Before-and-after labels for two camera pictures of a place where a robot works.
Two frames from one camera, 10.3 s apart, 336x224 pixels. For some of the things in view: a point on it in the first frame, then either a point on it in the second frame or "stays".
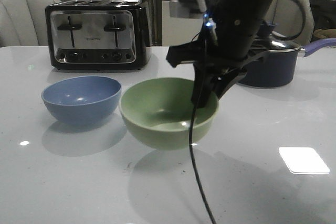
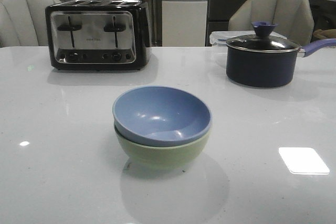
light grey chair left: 23,21 stays
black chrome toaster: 97,34 stays
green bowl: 158,112 -> 163,157
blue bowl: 82,100 -> 162,116
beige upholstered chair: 293,16 stays
